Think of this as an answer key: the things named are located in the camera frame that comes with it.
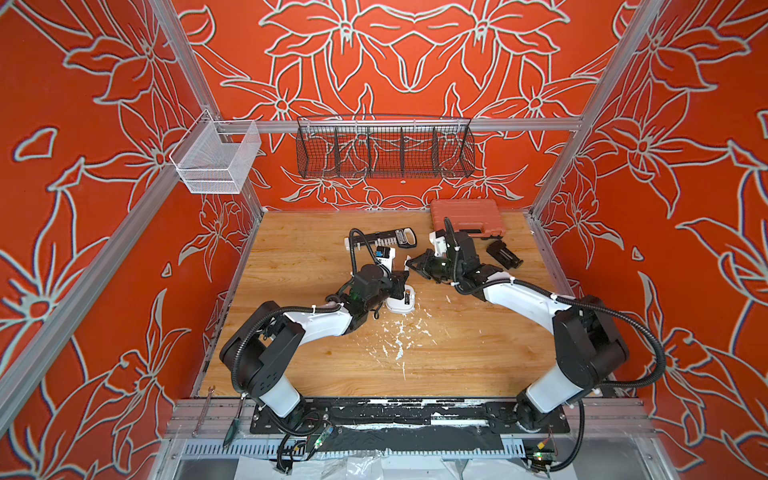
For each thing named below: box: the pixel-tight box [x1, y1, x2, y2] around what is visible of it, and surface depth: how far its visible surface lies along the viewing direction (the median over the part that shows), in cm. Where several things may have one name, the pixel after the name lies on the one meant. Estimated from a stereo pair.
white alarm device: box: [385, 285, 416, 314], surface depth 92 cm
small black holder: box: [486, 240, 524, 270], surface depth 106 cm
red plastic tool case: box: [430, 198, 506, 238], surface depth 116 cm
